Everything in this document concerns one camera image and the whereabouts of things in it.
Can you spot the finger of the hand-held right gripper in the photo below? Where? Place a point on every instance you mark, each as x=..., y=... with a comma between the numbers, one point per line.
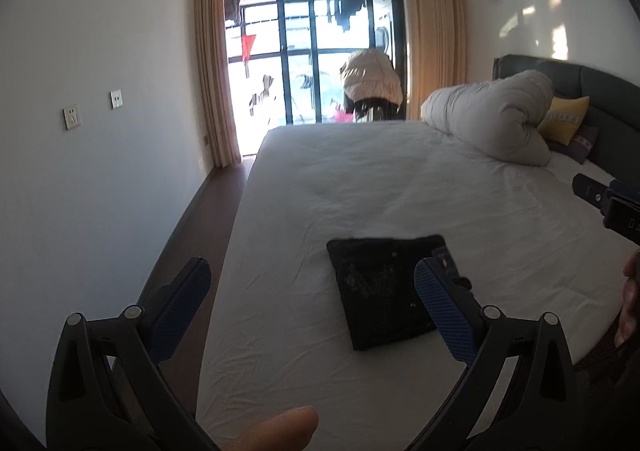
x=590, y=189

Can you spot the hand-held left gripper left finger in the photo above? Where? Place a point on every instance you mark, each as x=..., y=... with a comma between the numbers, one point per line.
x=182, y=301

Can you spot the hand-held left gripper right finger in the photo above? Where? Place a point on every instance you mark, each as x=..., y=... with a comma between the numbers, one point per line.
x=442, y=306

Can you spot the black pants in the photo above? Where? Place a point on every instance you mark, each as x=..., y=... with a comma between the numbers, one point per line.
x=380, y=291

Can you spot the person's right hand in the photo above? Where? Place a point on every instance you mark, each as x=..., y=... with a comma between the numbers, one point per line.
x=631, y=301

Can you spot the purple pillow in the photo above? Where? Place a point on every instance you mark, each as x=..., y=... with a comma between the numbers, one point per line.
x=580, y=143

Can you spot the yellow pillow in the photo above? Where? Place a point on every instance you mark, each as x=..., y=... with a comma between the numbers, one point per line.
x=565, y=121

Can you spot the dark grey headboard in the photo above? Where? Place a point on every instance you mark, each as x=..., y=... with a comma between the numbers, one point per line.
x=610, y=101

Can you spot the white rolled duvet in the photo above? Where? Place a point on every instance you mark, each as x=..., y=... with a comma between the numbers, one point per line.
x=490, y=116

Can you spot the white bed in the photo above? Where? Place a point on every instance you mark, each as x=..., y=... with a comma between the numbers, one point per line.
x=375, y=181

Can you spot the pink item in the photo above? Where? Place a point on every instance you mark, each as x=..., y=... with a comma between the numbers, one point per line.
x=342, y=116

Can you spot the pale hanging garment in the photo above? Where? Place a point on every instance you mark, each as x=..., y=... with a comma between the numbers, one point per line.
x=265, y=96

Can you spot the beige curtain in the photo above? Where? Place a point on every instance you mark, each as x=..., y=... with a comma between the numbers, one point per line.
x=435, y=31
x=215, y=56

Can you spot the beige puffer jacket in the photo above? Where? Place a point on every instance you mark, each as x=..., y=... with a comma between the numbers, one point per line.
x=372, y=76

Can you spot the red hanging cloth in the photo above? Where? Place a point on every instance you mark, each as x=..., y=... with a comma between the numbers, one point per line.
x=248, y=46

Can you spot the black framed glass door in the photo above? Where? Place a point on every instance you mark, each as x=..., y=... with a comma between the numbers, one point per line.
x=300, y=31

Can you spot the brown hanging garment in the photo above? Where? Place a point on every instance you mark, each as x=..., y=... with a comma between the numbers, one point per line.
x=232, y=1

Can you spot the white wall socket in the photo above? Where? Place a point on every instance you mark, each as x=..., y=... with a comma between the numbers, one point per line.
x=72, y=117
x=116, y=99

